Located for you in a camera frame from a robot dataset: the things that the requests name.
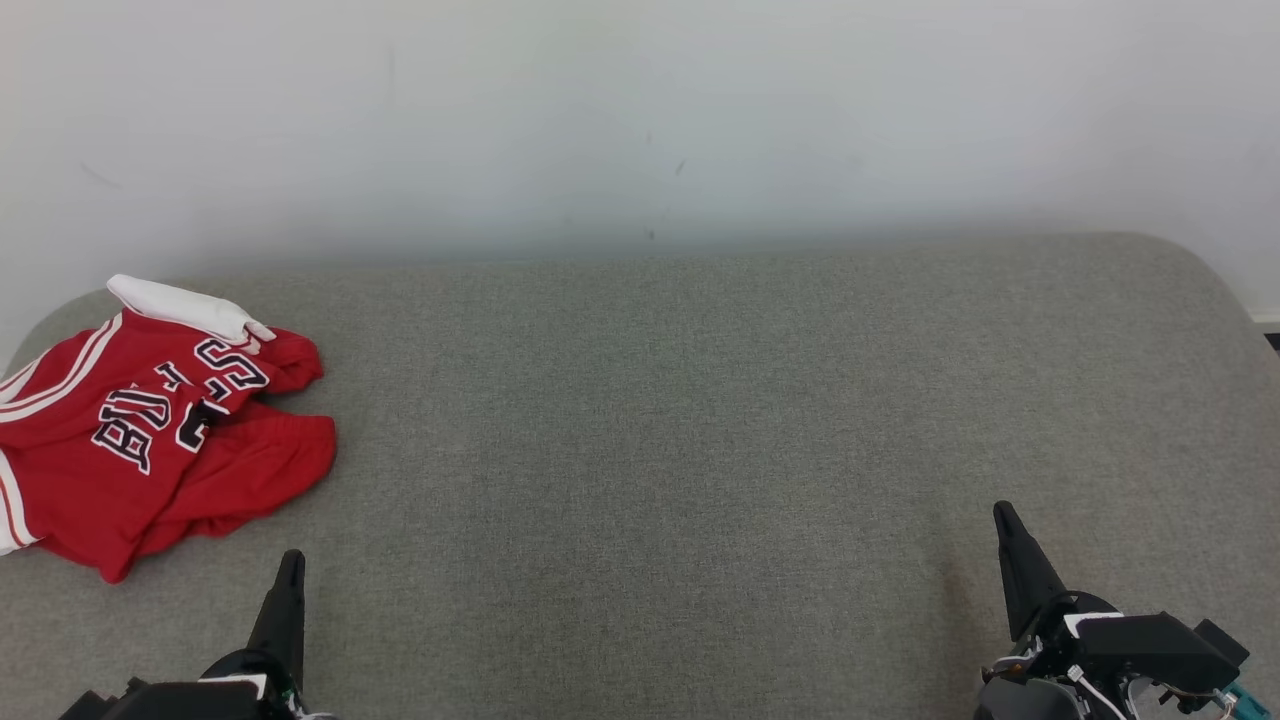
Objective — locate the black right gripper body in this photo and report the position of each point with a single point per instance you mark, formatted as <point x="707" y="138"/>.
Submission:
<point x="1040" y="680"/>

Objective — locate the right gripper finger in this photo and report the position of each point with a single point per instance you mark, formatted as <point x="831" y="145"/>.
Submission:
<point x="1025" y="580"/>

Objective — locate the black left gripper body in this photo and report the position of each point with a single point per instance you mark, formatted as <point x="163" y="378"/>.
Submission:
<point x="280" y="695"/>

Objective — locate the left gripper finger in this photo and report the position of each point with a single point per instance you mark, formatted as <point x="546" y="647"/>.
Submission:
<point x="285" y="620"/>

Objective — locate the red shorts white trim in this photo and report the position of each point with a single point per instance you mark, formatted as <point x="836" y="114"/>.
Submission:
<point x="260" y="470"/>

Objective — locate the red Bulls jersey white sleeves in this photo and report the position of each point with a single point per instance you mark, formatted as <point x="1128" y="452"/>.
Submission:
<point x="70" y="440"/>

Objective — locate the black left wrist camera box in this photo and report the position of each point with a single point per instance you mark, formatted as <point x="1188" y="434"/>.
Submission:
<point x="170" y="702"/>

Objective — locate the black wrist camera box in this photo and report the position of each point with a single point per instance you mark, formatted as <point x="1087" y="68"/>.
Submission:
<point x="1150" y="645"/>
<point x="170" y="702"/>

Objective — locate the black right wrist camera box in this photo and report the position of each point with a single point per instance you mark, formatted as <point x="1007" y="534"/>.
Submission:
<point x="1150" y="645"/>

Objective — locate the white wall baseboard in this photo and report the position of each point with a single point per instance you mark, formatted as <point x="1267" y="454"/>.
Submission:
<point x="1266" y="318"/>

